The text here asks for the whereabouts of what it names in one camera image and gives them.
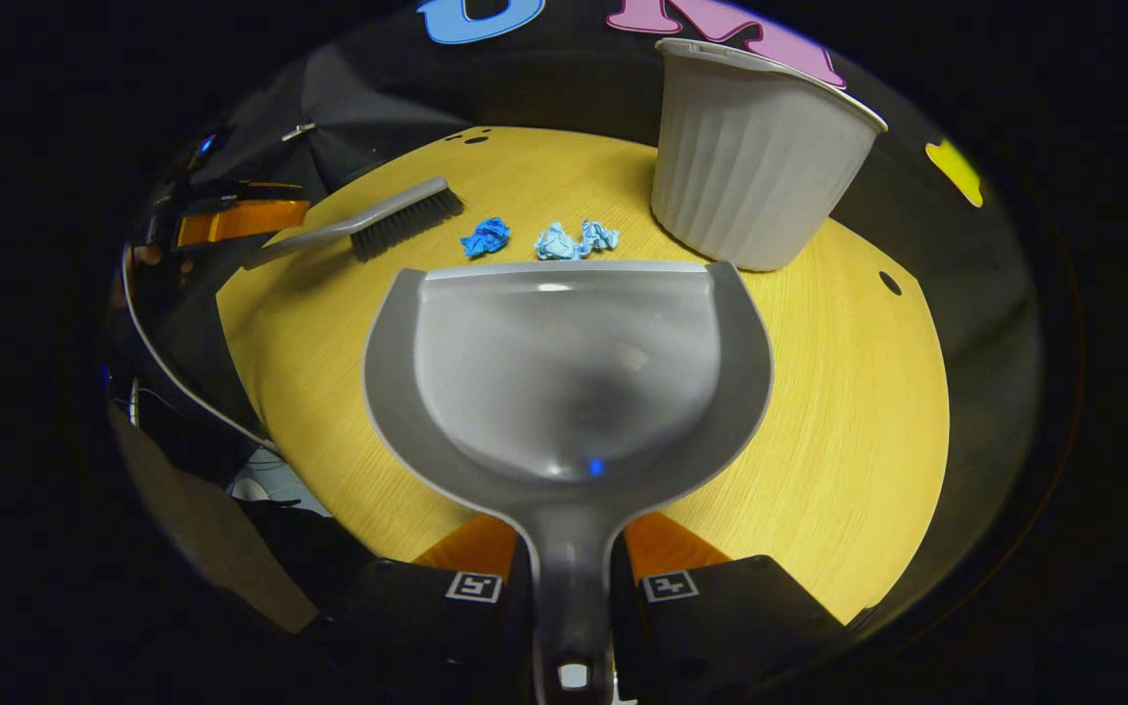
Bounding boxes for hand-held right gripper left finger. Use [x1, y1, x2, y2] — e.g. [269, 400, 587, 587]
[319, 513, 537, 705]

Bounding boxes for wooden desktop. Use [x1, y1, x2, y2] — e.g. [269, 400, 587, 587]
[216, 125, 952, 626]

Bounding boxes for light blue paper ball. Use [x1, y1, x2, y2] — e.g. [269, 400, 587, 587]
[535, 221, 584, 262]
[579, 219, 621, 258]

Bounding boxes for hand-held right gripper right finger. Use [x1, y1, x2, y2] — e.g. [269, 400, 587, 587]
[610, 510, 845, 705]

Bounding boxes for grey dustpan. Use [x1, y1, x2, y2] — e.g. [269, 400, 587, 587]
[361, 259, 776, 705]

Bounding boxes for small grey broom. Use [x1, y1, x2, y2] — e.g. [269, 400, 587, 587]
[243, 176, 465, 271]

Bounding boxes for black backdrop cloth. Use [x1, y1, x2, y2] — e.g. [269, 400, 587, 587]
[128, 0, 1045, 628]

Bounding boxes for grey ribbed garbage bin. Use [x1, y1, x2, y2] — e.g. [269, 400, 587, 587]
[650, 37, 888, 273]

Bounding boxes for dark blue paper ball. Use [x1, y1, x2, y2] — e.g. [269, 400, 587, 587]
[460, 216, 512, 259]

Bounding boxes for white cable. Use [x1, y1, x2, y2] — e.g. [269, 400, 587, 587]
[120, 245, 277, 452]

